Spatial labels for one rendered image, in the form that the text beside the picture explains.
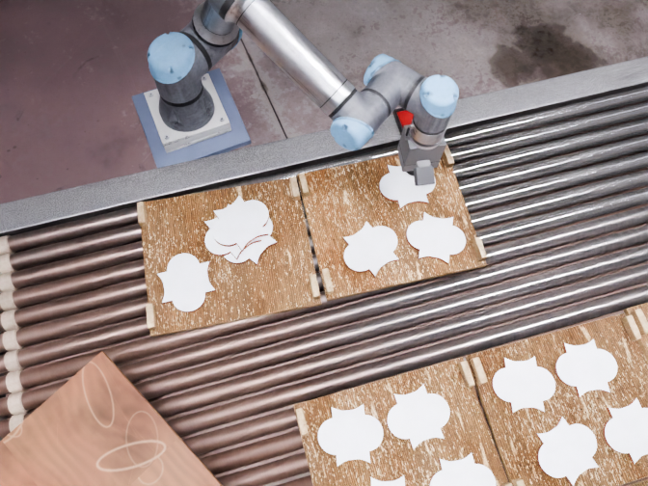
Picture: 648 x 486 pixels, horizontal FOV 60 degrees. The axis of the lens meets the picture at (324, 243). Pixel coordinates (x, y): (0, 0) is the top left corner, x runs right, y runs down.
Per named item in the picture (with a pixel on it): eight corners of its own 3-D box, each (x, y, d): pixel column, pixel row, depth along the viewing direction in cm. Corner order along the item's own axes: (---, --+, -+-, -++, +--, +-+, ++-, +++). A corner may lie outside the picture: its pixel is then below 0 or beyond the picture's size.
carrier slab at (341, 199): (296, 176, 148) (296, 174, 147) (444, 148, 153) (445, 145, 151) (327, 301, 136) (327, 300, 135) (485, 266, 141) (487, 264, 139)
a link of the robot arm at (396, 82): (354, 76, 110) (400, 104, 108) (385, 42, 114) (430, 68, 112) (350, 101, 117) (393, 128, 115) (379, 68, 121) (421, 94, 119)
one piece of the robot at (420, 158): (415, 161, 117) (402, 196, 132) (456, 156, 118) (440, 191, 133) (403, 113, 121) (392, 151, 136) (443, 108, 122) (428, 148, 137)
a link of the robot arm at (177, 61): (147, 89, 147) (132, 51, 135) (181, 58, 152) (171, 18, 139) (181, 111, 144) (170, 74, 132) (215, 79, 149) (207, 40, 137)
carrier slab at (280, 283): (140, 204, 144) (138, 202, 143) (296, 179, 148) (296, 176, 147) (151, 337, 132) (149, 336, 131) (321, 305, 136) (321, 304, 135)
